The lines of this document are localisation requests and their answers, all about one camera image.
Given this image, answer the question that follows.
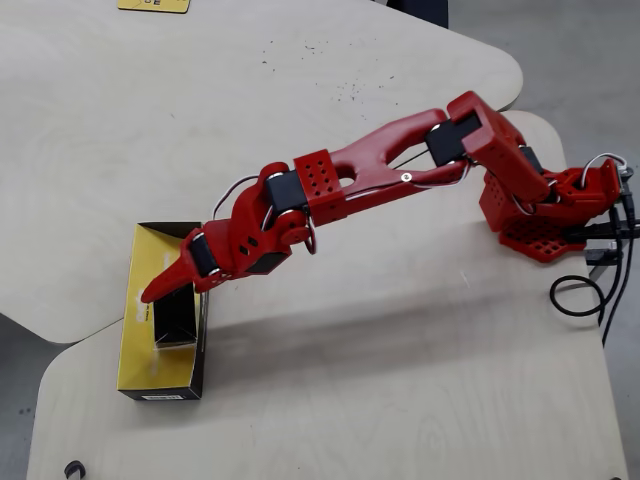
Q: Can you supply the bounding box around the yellow and black open box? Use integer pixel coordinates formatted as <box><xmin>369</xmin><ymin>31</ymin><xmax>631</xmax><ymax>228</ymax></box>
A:
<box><xmin>116</xmin><ymin>221</ymin><xmax>207</xmax><ymax>401</ymax></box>

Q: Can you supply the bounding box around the small glossy black box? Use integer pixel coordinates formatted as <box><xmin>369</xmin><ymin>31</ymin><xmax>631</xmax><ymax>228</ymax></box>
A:
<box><xmin>152</xmin><ymin>282</ymin><xmax>197</xmax><ymax>349</ymax></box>

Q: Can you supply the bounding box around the yellow card with black print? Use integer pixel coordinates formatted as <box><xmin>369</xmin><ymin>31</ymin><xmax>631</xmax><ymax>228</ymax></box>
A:
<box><xmin>117</xmin><ymin>0</ymin><xmax>192</xmax><ymax>14</ymax></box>

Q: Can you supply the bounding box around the long white wrist wire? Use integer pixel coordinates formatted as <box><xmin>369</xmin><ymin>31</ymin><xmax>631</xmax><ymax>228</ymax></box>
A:
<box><xmin>211</xmin><ymin>173</ymin><xmax>262</xmax><ymax>222</ymax></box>

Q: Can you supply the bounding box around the dark chair part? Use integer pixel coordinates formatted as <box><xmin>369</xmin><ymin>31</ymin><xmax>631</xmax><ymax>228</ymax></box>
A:
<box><xmin>384</xmin><ymin>0</ymin><xmax>450</xmax><ymax>29</ymax></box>

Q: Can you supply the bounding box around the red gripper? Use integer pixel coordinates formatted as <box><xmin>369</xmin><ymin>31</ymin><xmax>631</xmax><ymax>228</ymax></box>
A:
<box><xmin>140</xmin><ymin>218</ymin><xmax>292</xmax><ymax>304</ymax></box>

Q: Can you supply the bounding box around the white base servo wire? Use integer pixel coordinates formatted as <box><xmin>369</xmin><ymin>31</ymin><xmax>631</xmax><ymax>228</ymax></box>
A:
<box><xmin>581</xmin><ymin>152</ymin><xmax>629</xmax><ymax>187</ymax></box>

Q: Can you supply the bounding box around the red robot arm with base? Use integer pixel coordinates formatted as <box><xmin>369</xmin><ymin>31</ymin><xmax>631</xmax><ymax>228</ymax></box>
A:
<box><xmin>229</xmin><ymin>90</ymin><xmax>636</xmax><ymax>265</ymax></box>

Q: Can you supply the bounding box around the short white wire loop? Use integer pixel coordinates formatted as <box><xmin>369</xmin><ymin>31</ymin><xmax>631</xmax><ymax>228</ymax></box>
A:
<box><xmin>303</xmin><ymin>209</ymin><xmax>319</xmax><ymax>257</ymax></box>

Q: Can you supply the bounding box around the black table clamp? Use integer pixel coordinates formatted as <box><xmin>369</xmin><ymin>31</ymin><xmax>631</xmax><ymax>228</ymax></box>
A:
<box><xmin>583</xmin><ymin>204</ymin><xmax>640</xmax><ymax>282</ymax></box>

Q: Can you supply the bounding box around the looped black cable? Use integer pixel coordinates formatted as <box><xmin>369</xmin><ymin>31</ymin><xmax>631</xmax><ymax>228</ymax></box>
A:
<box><xmin>549</xmin><ymin>189</ymin><xmax>633</xmax><ymax>318</ymax></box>

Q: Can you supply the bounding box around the straight black cable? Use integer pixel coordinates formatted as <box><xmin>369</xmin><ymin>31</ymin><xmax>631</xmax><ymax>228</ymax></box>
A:
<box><xmin>601</xmin><ymin>192</ymin><xmax>640</xmax><ymax>347</ymax></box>

